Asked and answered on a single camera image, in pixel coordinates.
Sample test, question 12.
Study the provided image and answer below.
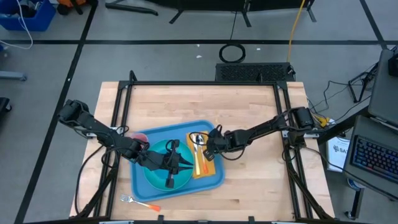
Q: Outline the blue storage bin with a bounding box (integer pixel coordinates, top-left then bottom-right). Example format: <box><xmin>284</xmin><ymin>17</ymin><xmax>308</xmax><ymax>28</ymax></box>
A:
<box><xmin>0</xmin><ymin>0</ymin><xmax>57</xmax><ymax>32</ymax></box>

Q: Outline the yellow cable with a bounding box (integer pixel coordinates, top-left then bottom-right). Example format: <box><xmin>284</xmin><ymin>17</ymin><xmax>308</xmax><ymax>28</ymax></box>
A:
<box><xmin>285</xmin><ymin>0</ymin><xmax>307</xmax><ymax>63</ymax></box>

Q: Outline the grey floor bar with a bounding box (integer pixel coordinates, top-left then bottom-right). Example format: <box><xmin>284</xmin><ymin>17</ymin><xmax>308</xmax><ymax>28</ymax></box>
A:
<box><xmin>0</xmin><ymin>71</ymin><xmax>27</xmax><ymax>82</ymax></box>

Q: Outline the orange-handled metal spoon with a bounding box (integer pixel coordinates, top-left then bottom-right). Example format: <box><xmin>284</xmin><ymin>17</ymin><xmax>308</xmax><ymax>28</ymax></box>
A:
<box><xmin>196</xmin><ymin>133</ymin><xmax>209</xmax><ymax>174</ymax></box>

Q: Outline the cream plastic knife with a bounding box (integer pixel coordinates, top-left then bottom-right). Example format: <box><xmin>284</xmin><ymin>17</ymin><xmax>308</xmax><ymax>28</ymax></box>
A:
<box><xmin>190</xmin><ymin>133</ymin><xmax>201</xmax><ymax>176</ymax></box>

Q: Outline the orange black bag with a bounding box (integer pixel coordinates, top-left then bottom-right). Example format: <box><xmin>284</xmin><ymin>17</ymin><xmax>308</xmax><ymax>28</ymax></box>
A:
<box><xmin>57</xmin><ymin>0</ymin><xmax>94</xmax><ymax>16</ymax></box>

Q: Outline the backlit black keyboard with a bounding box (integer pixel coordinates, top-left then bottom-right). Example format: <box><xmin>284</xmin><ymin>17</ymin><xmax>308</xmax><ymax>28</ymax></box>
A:
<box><xmin>351</xmin><ymin>136</ymin><xmax>398</xmax><ymax>184</ymax></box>

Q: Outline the pink plastic cup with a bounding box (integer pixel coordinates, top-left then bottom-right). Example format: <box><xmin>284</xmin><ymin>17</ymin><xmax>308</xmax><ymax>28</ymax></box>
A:
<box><xmin>132</xmin><ymin>133</ymin><xmax>149</xmax><ymax>144</ymax></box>

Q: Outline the black perforated computer tower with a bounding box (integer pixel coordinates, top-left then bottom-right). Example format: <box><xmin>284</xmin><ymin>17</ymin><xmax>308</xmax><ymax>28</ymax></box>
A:
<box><xmin>215</xmin><ymin>62</ymin><xmax>296</xmax><ymax>84</ymax></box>

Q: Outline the yellow cloth napkin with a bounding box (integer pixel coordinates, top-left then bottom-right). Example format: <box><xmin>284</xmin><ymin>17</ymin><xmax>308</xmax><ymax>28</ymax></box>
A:
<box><xmin>185</xmin><ymin>130</ymin><xmax>217</xmax><ymax>179</ymax></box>

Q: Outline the black aluminium frame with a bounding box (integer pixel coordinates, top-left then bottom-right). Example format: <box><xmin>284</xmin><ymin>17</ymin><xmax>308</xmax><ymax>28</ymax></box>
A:
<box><xmin>70</xmin><ymin>80</ymin><xmax>335</xmax><ymax>222</ymax></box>

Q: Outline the dark computer desk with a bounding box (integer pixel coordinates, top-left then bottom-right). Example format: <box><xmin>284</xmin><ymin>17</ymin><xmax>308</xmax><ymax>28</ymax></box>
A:
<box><xmin>368</xmin><ymin>49</ymin><xmax>398</xmax><ymax>127</ymax></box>

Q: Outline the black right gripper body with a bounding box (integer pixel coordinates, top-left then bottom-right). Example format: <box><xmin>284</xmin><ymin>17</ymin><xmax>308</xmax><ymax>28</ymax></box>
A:
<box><xmin>202</xmin><ymin>128</ymin><xmax>249</xmax><ymax>162</ymax></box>

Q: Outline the black desk box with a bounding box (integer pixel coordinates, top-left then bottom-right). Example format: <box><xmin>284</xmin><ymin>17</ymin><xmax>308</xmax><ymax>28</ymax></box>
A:
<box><xmin>387</xmin><ymin>54</ymin><xmax>398</xmax><ymax>78</ymax></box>

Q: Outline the black desk leg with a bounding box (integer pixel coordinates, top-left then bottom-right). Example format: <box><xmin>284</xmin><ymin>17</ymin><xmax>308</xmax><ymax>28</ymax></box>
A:
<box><xmin>344</xmin><ymin>186</ymin><xmax>364</xmax><ymax>220</ymax></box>

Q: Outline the blue plastic tray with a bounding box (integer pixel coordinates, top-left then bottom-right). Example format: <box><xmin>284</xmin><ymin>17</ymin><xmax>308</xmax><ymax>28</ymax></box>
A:
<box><xmin>129</xmin><ymin>119</ymin><xmax>226</xmax><ymax>202</ymax></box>

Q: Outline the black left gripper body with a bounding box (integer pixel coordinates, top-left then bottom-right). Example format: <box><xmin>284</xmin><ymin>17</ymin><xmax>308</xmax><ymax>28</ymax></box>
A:
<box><xmin>146</xmin><ymin>139</ymin><xmax>184</xmax><ymax>189</ymax></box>

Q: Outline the orange-handled metal fork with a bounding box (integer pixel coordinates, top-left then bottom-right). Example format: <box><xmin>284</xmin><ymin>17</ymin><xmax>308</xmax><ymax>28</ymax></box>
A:
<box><xmin>119</xmin><ymin>194</ymin><xmax>162</xmax><ymax>213</ymax></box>

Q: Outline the coiled black cable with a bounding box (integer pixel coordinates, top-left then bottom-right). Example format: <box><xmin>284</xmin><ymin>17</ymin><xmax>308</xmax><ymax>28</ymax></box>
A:
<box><xmin>218</xmin><ymin>11</ymin><xmax>246</xmax><ymax>64</ymax></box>

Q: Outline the white printed sign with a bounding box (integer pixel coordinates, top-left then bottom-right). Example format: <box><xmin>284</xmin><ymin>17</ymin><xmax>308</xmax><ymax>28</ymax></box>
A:
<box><xmin>326</xmin><ymin>136</ymin><xmax>351</xmax><ymax>173</ymax></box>

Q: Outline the white cable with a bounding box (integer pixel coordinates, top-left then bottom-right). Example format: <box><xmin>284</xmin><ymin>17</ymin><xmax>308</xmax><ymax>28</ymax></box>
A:
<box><xmin>0</xmin><ymin>0</ymin><xmax>34</xmax><ymax>50</ymax></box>

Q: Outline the white arm base bracket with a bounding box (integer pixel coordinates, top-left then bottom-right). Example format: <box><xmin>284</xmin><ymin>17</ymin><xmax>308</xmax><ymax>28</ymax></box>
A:
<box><xmin>281</xmin><ymin>129</ymin><xmax>320</xmax><ymax>139</ymax></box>

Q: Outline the teal plastic plate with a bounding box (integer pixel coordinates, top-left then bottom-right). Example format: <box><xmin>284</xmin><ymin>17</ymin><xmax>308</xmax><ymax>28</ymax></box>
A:
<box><xmin>142</xmin><ymin>139</ymin><xmax>195</xmax><ymax>192</ymax></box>

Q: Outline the yellow cable plug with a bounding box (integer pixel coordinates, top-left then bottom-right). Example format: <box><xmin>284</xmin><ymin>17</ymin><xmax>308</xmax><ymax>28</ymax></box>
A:
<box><xmin>313</xmin><ymin>114</ymin><xmax>330</xmax><ymax>127</ymax></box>

